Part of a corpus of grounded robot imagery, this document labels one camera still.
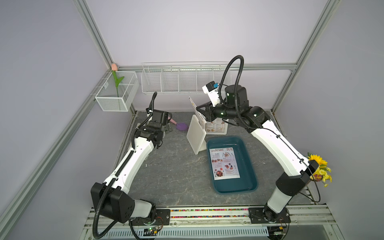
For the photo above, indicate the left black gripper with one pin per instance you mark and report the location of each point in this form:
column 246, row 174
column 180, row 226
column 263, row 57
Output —
column 167, row 128

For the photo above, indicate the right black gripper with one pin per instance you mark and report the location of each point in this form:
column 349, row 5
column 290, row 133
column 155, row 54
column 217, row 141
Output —
column 207, row 112

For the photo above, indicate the Dim Sum Inn menu sheet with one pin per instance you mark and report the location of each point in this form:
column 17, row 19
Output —
column 201, row 117

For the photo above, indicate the white menu holder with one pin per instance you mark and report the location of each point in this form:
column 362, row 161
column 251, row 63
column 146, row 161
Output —
column 217, row 127
column 196, row 136

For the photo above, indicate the restaurant special menu sheet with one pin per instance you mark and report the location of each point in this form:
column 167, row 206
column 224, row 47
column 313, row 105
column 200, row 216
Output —
column 224, row 164

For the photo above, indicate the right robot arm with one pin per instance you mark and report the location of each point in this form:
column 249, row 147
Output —
column 229, row 101

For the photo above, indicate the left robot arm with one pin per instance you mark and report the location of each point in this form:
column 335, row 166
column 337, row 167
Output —
column 111, row 199

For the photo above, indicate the rear Dim Sum menu sheet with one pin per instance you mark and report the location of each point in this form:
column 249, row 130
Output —
column 216, row 126

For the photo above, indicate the pink purple toy trowel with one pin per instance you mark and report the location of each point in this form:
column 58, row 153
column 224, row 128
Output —
column 180, row 126

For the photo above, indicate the pink artificial tulip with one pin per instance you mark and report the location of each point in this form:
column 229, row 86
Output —
column 117, row 79

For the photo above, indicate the teal plastic tray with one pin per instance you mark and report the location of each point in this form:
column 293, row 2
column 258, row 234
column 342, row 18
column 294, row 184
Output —
column 248, row 179

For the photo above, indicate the yellow artificial flower bouquet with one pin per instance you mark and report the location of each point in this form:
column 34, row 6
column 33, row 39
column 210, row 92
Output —
column 322, row 173

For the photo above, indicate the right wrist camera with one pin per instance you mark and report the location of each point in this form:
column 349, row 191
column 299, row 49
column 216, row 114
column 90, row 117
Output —
column 211, row 89

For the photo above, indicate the white wire wall rack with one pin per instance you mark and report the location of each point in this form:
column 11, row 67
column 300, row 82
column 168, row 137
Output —
column 180, row 77

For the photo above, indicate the white mesh wall basket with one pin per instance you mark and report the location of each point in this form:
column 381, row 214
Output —
column 107, row 98

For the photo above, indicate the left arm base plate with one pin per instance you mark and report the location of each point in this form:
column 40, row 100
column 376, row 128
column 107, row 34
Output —
column 158, row 217

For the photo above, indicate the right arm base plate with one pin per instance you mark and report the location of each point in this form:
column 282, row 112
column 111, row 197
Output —
column 261, row 215

